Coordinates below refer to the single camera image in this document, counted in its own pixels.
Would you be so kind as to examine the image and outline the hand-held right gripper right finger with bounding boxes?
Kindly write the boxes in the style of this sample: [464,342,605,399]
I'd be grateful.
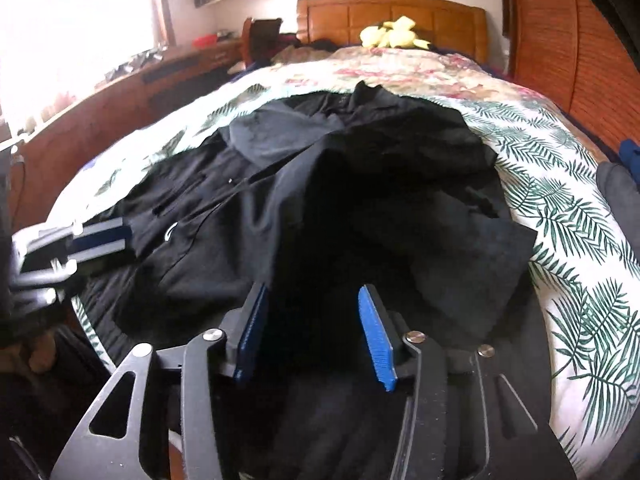
[356,284,572,480]

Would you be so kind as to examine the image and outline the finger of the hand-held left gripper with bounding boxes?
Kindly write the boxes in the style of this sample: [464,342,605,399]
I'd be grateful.
[12,217,135,288]

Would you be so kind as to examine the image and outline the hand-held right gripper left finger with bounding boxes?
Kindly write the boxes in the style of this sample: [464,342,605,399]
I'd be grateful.
[50,281,271,480]

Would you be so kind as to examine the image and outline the black double-breasted coat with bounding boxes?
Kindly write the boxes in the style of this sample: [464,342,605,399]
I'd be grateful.
[75,80,556,480]

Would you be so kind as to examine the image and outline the person's left hand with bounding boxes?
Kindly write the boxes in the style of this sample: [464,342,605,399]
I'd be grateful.
[27,332,57,372]

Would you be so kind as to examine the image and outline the long wooden desk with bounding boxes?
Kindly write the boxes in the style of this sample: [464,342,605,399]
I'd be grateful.
[0,40,247,223]

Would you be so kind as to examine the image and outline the dark desk clutter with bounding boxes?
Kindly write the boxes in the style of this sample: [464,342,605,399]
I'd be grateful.
[102,46,168,81]

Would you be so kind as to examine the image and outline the bed with leaf-pattern quilt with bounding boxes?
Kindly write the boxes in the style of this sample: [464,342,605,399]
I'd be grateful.
[47,67,640,480]

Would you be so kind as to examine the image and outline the bright window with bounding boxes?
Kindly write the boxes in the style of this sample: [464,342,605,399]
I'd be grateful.
[0,0,167,126]

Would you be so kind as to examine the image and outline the wooden chair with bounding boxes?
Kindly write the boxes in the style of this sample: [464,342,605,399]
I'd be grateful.
[241,16,284,69]

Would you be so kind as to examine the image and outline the floral quilt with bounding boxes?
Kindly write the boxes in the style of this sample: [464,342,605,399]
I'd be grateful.
[272,47,551,117]

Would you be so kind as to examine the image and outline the grey cloth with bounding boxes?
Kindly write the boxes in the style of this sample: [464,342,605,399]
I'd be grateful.
[596,161,640,222]

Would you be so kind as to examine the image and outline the dark cloth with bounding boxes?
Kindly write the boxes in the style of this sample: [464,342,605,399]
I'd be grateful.
[299,35,352,54]

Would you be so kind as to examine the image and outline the yellow plush toy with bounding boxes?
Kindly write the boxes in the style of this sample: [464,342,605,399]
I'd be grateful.
[360,16,432,51]

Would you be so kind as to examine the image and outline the navy blue cloth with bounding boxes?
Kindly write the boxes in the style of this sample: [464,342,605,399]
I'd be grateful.
[619,140,640,184]

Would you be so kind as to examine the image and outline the wooden headboard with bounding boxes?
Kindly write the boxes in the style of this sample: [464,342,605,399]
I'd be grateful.
[296,0,489,63]

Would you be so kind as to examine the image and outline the wooden louvred wardrobe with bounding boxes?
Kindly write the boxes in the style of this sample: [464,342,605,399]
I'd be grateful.
[500,0,640,153]

